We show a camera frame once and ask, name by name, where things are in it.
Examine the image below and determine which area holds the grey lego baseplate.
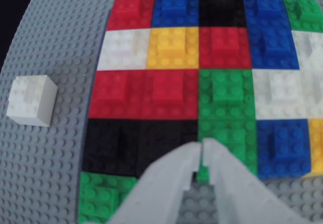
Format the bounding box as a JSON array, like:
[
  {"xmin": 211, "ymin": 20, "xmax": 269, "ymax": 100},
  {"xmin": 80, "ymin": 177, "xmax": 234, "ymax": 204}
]
[{"xmin": 0, "ymin": 0, "xmax": 323, "ymax": 224}]

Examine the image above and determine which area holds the green lego cube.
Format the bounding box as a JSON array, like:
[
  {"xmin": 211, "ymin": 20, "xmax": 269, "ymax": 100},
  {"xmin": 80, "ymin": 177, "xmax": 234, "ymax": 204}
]
[
  {"xmin": 198, "ymin": 69, "xmax": 257, "ymax": 121},
  {"xmin": 282, "ymin": 0, "xmax": 323, "ymax": 32},
  {"xmin": 77, "ymin": 171, "xmax": 138, "ymax": 224}
]

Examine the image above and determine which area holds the blue lego cube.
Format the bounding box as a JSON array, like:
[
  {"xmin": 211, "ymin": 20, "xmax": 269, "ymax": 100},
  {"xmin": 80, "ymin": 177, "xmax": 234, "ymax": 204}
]
[
  {"xmin": 151, "ymin": 0, "xmax": 200, "ymax": 29},
  {"xmin": 256, "ymin": 119, "xmax": 312, "ymax": 179},
  {"xmin": 248, "ymin": 28, "xmax": 300, "ymax": 70},
  {"xmin": 242, "ymin": 0, "xmax": 291, "ymax": 30}
]

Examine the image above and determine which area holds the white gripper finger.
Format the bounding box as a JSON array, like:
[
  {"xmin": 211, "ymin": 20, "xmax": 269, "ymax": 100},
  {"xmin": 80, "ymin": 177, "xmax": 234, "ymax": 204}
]
[
  {"xmin": 108, "ymin": 141, "xmax": 202, "ymax": 224},
  {"xmin": 203, "ymin": 138, "xmax": 303, "ymax": 224}
]

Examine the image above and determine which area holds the black lego cube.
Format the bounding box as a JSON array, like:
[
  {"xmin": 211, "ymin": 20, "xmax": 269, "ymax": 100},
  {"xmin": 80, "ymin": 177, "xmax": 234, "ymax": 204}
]
[
  {"xmin": 198, "ymin": 0, "xmax": 247, "ymax": 28},
  {"xmin": 81, "ymin": 119, "xmax": 142, "ymax": 177}
]

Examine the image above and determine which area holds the white lego cube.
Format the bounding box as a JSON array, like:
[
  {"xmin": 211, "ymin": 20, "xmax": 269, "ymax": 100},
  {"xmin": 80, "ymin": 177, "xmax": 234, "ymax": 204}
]
[
  {"xmin": 291, "ymin": 29, "xmax": 323, "ymax": 71},
  {"xmin": 6, "ymin": 74, "xmax": 59, "ymax": 128},
  {"xmin": 251, "ymin": 69, "xmax": 311, "ymax": 121}
]

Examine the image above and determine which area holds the yellow lego cube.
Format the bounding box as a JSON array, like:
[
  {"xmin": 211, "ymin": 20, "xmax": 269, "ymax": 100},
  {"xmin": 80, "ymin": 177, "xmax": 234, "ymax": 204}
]
[{"xmin": 146, "ymin": 27, "xmax": 200, "ymax": 70}]

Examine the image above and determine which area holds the red lego cube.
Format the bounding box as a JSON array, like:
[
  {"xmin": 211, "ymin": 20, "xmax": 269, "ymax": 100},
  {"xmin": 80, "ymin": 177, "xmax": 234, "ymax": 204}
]
[
  {"xmin": 143, "ymin": 69, "xmax": 200, "ymax": 121},
  {"xmin": 88, "ymin": 70, "xmax": 147, "ymax": 120},
  {"xmin": 198, "ymin": 27, "xmax": 253, "ymax": 70},
  {"xmin": 107, "ymin": 0, "xmax": 155, "ymax": 30}
]

